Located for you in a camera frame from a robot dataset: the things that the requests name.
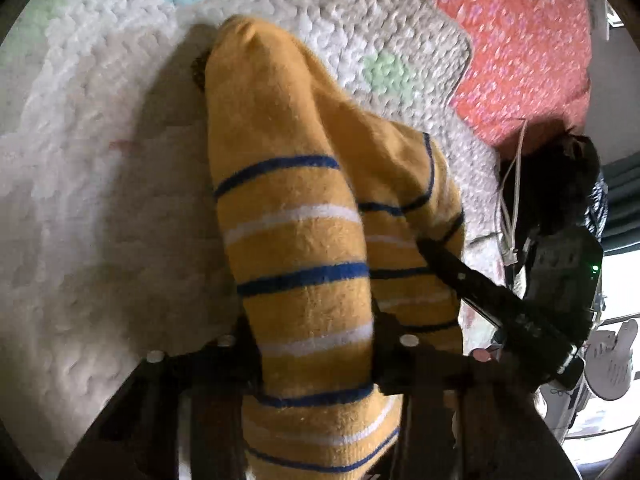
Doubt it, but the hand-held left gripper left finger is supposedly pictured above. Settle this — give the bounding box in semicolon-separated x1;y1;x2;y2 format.
57;320;263;480

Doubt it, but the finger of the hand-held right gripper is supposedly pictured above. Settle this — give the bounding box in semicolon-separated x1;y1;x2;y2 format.
417;237;506;321

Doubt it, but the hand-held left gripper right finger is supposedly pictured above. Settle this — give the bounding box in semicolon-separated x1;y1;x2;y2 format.
372;315;576;480

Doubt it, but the yellow striped knit sweater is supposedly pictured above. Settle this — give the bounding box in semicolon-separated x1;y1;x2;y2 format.
192;16;467;480

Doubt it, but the black fuzzy cloth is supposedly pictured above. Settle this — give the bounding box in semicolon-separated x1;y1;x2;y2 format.
497;130;608;241

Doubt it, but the dark green curtain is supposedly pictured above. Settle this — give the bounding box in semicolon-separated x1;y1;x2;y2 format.
600;157;640;253

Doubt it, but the white quilted heart blanket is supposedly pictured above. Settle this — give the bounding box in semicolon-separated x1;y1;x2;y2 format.
0;0;503;480

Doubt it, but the red floral bedsheet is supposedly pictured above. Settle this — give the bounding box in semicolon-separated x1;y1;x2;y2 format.
397;0;593;150

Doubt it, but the white cable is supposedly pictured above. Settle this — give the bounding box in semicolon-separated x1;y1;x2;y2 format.
499;120;530;267

